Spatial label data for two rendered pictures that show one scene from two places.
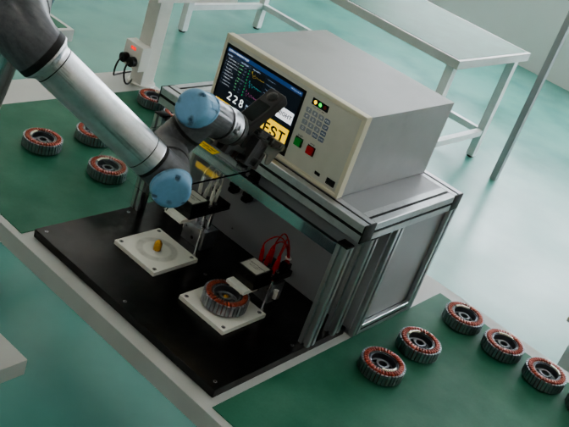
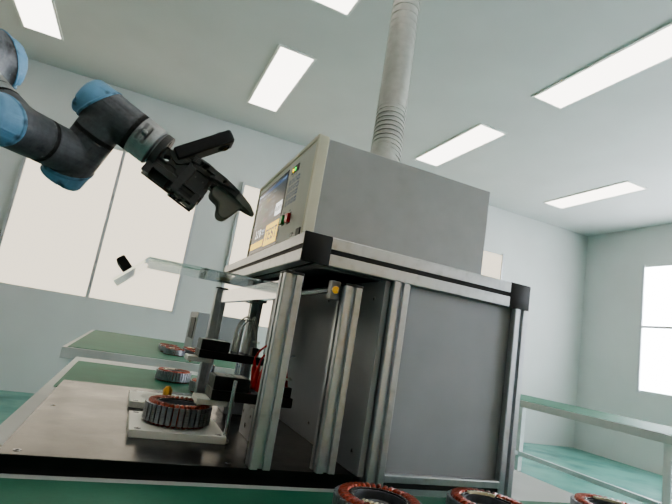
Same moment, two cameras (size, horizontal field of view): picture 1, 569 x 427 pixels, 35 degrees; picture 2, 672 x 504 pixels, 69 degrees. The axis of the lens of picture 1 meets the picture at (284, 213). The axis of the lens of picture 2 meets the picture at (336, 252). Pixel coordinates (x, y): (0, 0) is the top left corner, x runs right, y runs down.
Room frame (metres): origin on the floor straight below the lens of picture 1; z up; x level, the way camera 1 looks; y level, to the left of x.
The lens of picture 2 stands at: (1.19, -0.64, 0.96)
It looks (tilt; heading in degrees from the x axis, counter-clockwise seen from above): 10 degrees up; 37
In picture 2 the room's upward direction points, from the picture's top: 9 degrees clockwise
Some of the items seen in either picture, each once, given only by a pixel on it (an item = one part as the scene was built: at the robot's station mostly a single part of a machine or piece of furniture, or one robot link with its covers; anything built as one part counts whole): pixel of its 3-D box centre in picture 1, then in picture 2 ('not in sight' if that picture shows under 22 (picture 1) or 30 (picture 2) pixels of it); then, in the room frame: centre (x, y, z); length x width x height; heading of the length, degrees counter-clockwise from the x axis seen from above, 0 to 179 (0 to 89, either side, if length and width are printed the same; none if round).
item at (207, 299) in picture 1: (225, 297); (177, 411); (1.76, 0.06, 0.80); 0.11 x 0.11 x 0.04
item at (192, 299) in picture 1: (222, 306); (174, 426); (1.76, 0.06, 0.78); 0.15 x 0.15 x 0.01; 58
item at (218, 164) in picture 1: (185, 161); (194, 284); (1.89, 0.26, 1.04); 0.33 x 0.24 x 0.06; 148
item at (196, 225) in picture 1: (199, 232); (233, 398); (2.01, 0.19, 0.80); 0.07 x 0.05 x 0.06; 58
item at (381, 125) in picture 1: (330, 105); (356, 230); (2.09, -0.02, 1.22); 0.44 x 0.39 x 0.20; 58
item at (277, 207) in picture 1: (245, 183); (245, 294); (1.91, 0.11, 1.03); 0.62 x 0.01 x 0.03; 58
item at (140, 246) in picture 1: (156, 251); (165, 401); (1.89, 0.27, 0.78); 0.15 x 0.15 x 0.01; 58
